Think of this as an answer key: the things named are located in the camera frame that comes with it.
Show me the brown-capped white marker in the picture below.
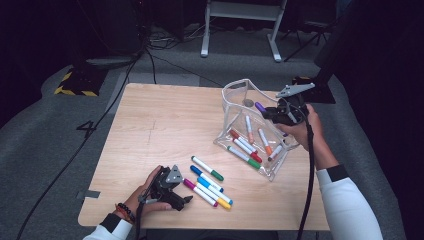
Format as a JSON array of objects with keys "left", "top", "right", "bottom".
[{"left": 228, "top": 128, "right": 258, "bottom": 154}]

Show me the black yellow striped base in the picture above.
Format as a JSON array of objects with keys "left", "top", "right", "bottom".
[
  {"left": 292, "top": 75, "right": 337, "bottom": 105},
  {"left": 53, "top": 67, "right": 108, "bottom": 98}
]

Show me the bundle of floor cables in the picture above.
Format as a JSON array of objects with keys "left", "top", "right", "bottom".
[{"left": 147, "top": 23, "right": 209, "bottom": 52}]

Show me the person's right hand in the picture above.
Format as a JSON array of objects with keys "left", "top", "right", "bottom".
[{"left": 274, "top": 103, "right": 329, "bottom": 158}]

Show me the orange-capped white marker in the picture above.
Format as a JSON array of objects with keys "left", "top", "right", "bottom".
[{"left": 257, "top": 127, "right": 274, "bottom": 157}]

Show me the black slanted pole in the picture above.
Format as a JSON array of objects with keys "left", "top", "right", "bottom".
[{"left": 314, "top": 0, "right": 354, "bottom": 78}]

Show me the light blue-capped white marker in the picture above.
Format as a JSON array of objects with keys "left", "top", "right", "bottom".
[{"left": 196, "top": 176, "right": 234, "bottom": 206}]

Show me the light green-capped white marker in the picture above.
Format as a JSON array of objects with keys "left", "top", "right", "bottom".
[{"left": 226, "top": 145, "right": 262, "bottom": 170}]

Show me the grey tape strip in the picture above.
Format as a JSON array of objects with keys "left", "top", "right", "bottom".
[{"left": 75, "top": 189, "right": 101, "bottom": 200}]

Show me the purple-capped white marker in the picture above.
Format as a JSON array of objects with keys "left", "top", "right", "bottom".
[{"left": 254, "top": 101, "right": 289, "bottom": 138}]

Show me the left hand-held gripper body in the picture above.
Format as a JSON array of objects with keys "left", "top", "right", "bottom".
[{"left": 138, "top": 164, "right": 186, "bottom": 211}]

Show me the hand-held gripper cable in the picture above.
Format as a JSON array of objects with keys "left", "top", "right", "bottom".
[
  {"left": 135, "top": 199, "right": 145, "bottom": 240},
  {"left": 295, "top": 119, "right": 316, "bottom": 240}
]

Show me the clear plastic pouch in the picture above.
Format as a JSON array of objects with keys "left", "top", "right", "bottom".
[{"left": 213, "top": 78, "right": 302, "bottom": 183}]

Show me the dark green-capped white marker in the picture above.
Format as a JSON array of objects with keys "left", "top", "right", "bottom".
[{"left": 190, "top": 155, "right": 225, "bottom": 183}]

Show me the dark blue-capped white marker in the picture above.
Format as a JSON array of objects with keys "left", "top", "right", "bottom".
[{"left": 189, "top": 164, "right": 225, "bottom": 193}]

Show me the yellow-capped white marker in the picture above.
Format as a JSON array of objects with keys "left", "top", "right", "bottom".
[{"left": 196, "top": 182, "right": 232, "bottom": 211}]

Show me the person's left hand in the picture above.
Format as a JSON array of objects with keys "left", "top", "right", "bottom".
[{"left": 124, "top": 165, "right": 174, "bottom": 218}]

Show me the right hand-held gripper cable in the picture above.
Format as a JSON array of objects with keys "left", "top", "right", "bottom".
[{"left": 295, "top": 119, "right": 316, "bottom": 240}]

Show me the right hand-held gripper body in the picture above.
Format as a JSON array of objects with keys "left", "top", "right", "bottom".
[{"left": 275, "top": 83, "right": 316, "bottom": 127}]

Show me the black tripod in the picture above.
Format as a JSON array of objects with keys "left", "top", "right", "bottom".
[{"left": 280, "top": 19, "right": 332, "bottom": 63}]

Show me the dark equipment rack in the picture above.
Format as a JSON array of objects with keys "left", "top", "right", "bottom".
[{"left": 75, "top": 0, "right": 149, "bottom": 69}]

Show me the white metal stand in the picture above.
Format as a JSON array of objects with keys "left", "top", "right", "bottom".
[{"left": 199, "top": 0, "right": 288, "bottom": 63}]

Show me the left hand-held gripper cable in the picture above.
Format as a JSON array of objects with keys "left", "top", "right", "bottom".
[{"left": 135, "top": 199, "right": 145, "bottom": 240}]

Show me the pink-capped white marker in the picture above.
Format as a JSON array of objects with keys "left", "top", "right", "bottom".
[{"left": 245, "top": 115, "right": 255, "bottom": 145}]

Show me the red-capped white marker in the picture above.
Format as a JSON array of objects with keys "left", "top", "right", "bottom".
[{"left": 232, "top": 137, "right": 264, "bottom": 164}]

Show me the long black floor cable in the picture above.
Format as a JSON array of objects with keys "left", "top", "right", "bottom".
[{"left": 15, "top": 56, "right": 140, "bottom": 240}]

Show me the magenta-capped white marker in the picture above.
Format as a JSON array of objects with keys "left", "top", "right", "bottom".
[{"left": 182, "top": 178, "right": 219, "bottom": 208}]

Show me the dark bead bracelet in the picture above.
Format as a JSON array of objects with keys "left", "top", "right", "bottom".
[{"left": 117, "top": 202, "right": 137, "bottom": 224}]

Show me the black-capped white marker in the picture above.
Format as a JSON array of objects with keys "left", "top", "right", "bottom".
[{"left": 267, "top": 143, "right": 284, "bottom": 162}]

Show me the orange bead bracelet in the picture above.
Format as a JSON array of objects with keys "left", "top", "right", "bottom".
[{"left": 114, "top": 204, "right": 134, "bottom": 225}]

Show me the thin black floor cable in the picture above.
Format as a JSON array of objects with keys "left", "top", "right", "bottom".
[{"left": 145, "top": 48, "right": 225, "bottom": 88}]

